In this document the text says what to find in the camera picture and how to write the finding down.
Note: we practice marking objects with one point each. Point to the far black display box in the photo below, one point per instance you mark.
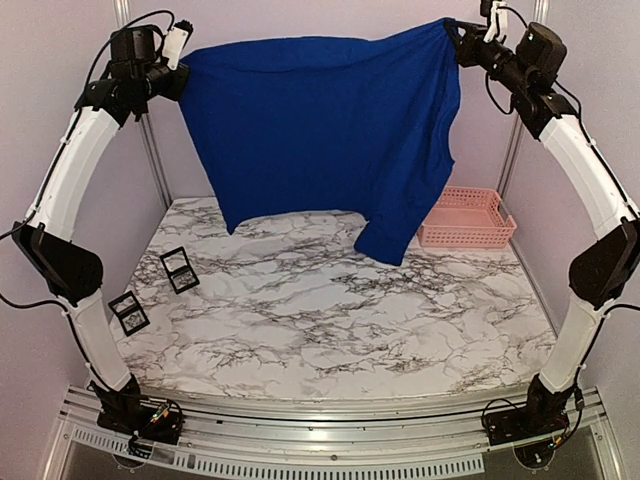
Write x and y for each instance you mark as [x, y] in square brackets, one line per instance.
[176, 262]

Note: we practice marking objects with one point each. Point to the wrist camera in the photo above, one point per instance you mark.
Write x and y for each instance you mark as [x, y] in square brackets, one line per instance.
[174, 42]
[496, 14]

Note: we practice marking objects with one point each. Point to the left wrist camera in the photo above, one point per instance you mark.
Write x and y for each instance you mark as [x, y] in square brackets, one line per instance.
[174, 42]

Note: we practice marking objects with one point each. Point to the aluminium frame post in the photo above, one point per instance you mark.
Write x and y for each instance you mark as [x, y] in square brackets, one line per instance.
[122, 9]
[540, 12]

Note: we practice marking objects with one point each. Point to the black display box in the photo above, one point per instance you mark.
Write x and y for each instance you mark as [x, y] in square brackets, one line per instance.
[125, 305]
[176, 262]

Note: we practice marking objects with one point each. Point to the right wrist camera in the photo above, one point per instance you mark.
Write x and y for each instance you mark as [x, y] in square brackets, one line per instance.
[496, 14]

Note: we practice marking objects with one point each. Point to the pink plastic basket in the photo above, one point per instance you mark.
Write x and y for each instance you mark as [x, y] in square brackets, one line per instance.
[466, 217]

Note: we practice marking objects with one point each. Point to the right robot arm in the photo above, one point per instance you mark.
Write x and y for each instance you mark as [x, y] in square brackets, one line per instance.
[597, 276]

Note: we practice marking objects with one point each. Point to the near black display box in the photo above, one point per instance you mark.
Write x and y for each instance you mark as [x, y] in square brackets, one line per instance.
[125, 305]

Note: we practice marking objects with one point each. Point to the sparkly flower brooch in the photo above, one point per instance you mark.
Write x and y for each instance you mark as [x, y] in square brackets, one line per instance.
[133, 320]

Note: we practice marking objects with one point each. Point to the silver brooch in far box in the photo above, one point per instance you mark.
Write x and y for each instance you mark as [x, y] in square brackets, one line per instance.
[183, 279]

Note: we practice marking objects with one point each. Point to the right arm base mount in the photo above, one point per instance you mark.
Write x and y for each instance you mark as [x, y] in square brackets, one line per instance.
[504, 422]

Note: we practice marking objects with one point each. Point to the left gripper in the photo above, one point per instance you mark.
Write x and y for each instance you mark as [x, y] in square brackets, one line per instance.
[175, 92]

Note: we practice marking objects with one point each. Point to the blue printed t-shirt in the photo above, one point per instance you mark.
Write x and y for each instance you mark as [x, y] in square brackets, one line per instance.
[324, 123]

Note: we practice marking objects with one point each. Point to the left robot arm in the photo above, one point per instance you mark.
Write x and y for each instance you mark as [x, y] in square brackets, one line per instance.
[144, 63]

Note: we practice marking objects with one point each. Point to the left aluminium frame post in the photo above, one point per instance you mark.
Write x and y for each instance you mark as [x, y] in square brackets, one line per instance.
[122, 9]

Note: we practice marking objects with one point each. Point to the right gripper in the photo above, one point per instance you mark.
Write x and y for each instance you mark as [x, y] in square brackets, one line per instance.
[465, 48]

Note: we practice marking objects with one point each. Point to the right aluminium frame post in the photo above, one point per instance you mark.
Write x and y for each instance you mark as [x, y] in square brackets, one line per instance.
[540, 12]

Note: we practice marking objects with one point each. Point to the aluminium front rail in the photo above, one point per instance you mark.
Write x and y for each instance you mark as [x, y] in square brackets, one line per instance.
[433, 437]

